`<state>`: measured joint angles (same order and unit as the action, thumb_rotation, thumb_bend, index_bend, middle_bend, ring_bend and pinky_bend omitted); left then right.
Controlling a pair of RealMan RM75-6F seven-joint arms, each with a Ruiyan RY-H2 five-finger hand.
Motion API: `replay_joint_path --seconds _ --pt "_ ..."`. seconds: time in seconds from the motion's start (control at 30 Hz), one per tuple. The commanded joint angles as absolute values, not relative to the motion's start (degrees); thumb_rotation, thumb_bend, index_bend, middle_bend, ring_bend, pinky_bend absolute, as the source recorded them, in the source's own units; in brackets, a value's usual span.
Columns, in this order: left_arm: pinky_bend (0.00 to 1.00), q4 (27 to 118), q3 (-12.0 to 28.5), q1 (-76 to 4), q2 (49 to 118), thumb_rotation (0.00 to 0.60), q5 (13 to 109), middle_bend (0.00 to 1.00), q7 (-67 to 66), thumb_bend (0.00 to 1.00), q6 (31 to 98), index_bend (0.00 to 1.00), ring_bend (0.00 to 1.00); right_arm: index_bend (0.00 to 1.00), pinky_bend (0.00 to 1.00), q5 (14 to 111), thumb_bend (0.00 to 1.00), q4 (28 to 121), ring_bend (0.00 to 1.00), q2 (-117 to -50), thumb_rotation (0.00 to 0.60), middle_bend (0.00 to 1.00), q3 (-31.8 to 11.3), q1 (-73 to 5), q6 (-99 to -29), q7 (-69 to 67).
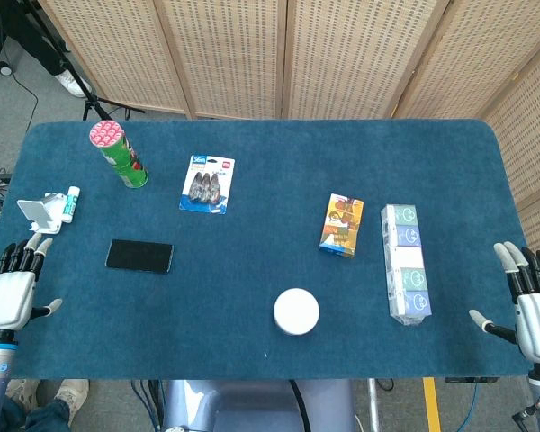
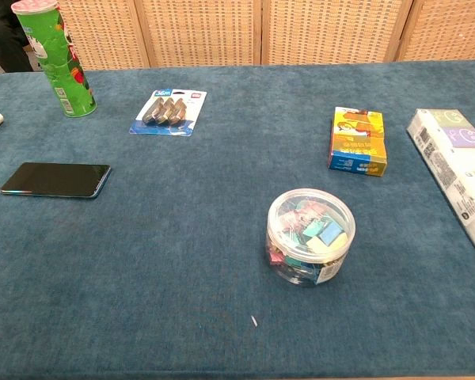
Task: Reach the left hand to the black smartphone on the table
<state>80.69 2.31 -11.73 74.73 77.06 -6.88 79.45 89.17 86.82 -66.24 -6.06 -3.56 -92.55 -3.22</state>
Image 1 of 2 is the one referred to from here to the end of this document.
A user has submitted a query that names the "black smartphone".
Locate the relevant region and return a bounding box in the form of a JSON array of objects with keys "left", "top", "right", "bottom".
[{"left": 104, "top": 238, "right": 175, "bottom": 275}]

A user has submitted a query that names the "white sneaker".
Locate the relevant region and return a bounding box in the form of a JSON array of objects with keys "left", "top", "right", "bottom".
[{"left": 54, "top": 69, "right": 93, "bottom": 99}]

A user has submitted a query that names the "beige shoe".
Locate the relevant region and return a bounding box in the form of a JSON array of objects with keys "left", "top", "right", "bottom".
[
  {"left": 4, "top": 379, "right": 41, "bottom": 418},
  {"left": 53, "top": 379, "right": 91, "bottom": 424}
]

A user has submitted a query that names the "black tripod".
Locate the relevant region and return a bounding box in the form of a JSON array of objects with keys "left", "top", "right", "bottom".
[{"left": 24, "top": 0, "right": 146, "bottom": 122}]

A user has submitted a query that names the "blue table cloth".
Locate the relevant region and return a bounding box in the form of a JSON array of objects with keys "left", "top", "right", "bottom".
[{"left": 0, "top": 118, "right": 540, "bottom": 380}]

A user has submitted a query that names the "white phone stand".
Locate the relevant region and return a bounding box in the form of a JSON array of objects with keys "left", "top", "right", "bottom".
[{"left": 16, "top": 192, "right": 68, "bottom": 235}]

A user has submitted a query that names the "white round jar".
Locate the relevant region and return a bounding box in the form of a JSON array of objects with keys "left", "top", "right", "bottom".
[{"left": 273, "top": 287, "right": 320, "bottom": 337}]

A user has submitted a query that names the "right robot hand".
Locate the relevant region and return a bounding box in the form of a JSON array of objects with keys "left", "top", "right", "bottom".
[{"left": 468, "top": 241, "right": 540, "bottom": 365}]

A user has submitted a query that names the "wicker folding screen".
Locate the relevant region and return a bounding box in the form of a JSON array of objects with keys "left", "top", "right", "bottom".
[{"left": 38, "top": 0, "right": 540, "bottom": 265}]

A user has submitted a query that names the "orange illustrated carton box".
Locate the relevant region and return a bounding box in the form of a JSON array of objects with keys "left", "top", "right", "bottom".
[{"left": 319, "top": 193, "right": 365, "bottom": 260}]

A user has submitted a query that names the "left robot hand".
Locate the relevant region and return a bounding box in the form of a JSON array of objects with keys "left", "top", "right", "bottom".
[{"left": 0, "top": 232, "right": 64, "bottom": 332}]

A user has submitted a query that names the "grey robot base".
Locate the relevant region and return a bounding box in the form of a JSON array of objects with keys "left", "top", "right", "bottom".
[{"left": 161, "top": 379, "right": 356, "bottom": 432}]

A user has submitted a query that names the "green chips can red lid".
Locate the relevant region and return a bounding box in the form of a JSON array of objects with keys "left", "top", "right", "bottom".
[{"left": 88, "top": 119, "right": 150, "bottom": 189}]

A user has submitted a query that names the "clear pack of smiley boxes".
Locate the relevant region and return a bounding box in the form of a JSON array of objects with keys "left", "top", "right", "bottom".
[{"left": 380, "top": 203, "right": 434, "bottom": 327}]

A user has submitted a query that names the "white glue stick green label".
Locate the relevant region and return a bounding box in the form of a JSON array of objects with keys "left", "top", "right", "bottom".
[{"left": 62, "top": 186, "right": 82, "bottom": 224}]

